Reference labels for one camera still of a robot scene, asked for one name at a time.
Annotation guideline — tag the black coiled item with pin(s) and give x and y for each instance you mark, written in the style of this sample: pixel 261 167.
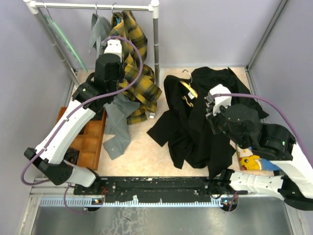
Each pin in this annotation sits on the black coiled item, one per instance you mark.
pixel 71 156

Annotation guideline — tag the black shirt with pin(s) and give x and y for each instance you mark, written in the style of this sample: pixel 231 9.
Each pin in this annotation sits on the black shirt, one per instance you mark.
pixel 205 78
pixel 187 133

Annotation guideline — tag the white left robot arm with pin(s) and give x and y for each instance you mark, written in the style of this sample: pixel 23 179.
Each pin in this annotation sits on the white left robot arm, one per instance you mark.
pixel 87 101

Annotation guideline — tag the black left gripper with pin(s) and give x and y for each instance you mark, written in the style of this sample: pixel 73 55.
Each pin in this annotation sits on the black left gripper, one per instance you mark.
pixel 121 73

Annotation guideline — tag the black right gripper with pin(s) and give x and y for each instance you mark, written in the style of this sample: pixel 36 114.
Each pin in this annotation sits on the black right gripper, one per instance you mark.
pixel 212 118

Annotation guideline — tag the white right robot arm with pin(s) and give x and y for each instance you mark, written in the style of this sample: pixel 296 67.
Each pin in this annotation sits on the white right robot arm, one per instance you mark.
pixel 272 142

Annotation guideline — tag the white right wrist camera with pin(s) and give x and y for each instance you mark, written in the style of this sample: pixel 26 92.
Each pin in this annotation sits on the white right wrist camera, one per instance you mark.
pixel 218 97

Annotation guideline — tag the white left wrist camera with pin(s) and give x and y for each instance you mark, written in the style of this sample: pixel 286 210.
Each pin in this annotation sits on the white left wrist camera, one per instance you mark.
pixel 113 46

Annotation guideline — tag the white clothes rack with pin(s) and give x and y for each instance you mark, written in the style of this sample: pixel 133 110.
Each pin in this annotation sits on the white clothes rack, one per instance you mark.
pixel 34 7

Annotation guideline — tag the orange wooden tray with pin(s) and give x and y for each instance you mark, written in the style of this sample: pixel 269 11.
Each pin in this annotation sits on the orange wooden tray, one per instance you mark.
pixel 89 141

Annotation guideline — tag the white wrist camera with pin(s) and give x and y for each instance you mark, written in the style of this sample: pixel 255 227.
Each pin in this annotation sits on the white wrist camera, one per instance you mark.
pixel 218 97
pixel 113 46

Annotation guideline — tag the yellow plaid shirt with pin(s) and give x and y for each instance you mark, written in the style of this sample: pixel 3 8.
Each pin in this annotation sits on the yellow plaid shirt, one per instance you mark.
pixel 144 91

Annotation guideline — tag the yellow hanger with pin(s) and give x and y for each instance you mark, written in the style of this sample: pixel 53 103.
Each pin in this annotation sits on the yellow hanger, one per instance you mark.
pixel 191 93

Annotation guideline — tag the green hanger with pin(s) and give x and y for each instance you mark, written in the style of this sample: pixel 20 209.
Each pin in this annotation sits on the green hanger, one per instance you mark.
pixel 60 34

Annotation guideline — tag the blue pikachu cloth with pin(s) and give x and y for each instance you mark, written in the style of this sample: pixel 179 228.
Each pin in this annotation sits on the blue pikachu cloth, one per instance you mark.
pixel 248 161

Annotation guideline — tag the grey shirt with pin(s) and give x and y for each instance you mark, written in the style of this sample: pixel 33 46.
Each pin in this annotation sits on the grey shirt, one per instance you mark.
pixel 120 109

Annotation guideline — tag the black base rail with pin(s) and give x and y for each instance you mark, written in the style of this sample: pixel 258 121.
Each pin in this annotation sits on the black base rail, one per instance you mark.
pixel 156 189

